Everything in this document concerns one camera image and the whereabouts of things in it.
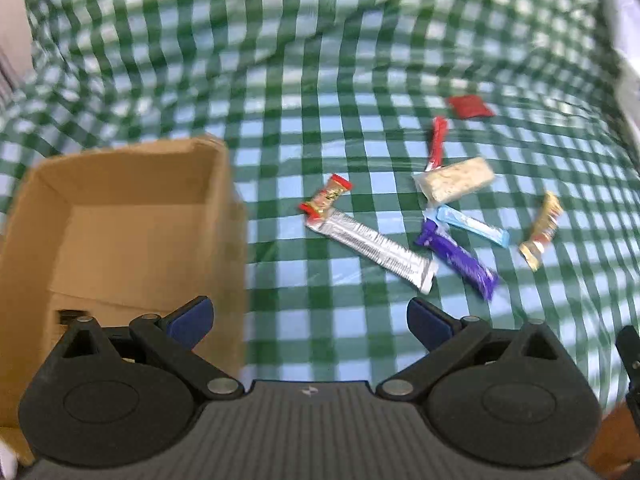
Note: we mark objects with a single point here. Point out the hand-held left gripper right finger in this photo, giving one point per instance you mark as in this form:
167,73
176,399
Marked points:
427,321

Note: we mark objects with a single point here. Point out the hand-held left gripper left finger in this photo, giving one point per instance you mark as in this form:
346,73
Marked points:
192,319

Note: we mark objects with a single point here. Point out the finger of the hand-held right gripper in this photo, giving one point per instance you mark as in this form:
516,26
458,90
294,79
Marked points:
631,347

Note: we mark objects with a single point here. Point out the brown cardboard box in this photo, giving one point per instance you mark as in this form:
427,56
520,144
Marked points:
125,240

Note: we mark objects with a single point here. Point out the red square snack packet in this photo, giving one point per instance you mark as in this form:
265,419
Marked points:
469,106

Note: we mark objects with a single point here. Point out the purple snack bar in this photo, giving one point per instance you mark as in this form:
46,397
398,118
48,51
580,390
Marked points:
460,260

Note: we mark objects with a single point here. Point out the silver snack bar wrapper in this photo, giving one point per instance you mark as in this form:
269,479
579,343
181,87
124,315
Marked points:
375,250

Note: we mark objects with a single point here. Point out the light blue snack bar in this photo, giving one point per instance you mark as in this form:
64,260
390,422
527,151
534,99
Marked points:
475,225

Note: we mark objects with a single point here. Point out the clear-wrapped puffed rice bar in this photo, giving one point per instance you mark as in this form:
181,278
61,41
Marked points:
455,180

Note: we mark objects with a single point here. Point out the gold snack packet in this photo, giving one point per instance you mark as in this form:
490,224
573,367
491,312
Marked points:
545,225

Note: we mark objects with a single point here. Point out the red and yellow candy packet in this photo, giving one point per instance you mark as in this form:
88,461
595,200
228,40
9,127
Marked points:
327,195

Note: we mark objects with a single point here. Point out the red stick snack packet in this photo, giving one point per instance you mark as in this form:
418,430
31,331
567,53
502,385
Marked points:
438,140

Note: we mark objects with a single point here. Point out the green checked tablecloth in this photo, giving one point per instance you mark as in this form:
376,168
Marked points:
350,60

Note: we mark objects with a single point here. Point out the white printed cloth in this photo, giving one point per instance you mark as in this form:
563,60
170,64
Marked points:
627,35

